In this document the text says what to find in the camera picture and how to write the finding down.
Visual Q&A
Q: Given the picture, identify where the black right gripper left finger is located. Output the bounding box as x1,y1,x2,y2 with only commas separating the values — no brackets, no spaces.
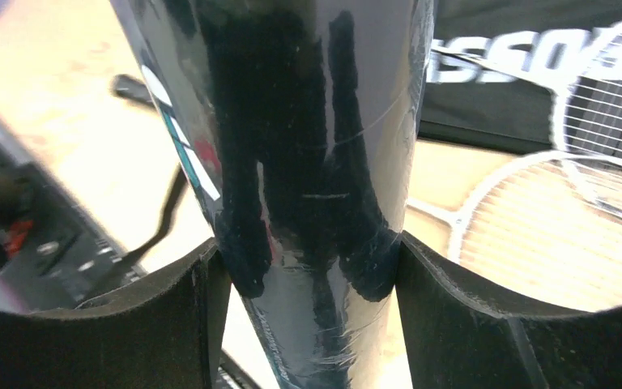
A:
0,239,231,388

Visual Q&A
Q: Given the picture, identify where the white badminton racket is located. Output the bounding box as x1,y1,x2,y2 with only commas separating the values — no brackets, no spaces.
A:
407,151,622,312
433,20,622,220

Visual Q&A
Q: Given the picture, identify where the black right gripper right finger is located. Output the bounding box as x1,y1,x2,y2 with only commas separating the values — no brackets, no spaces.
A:
396,233,622,389

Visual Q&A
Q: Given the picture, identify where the black shuttlecock tube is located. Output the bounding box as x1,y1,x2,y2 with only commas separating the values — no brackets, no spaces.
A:
112,1,434,388

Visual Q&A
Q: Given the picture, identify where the black racket bag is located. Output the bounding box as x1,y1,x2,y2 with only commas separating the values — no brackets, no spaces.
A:
419,1,622,154

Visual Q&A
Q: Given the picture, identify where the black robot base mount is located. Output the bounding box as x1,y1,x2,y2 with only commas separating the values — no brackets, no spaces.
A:
0,122,143,314

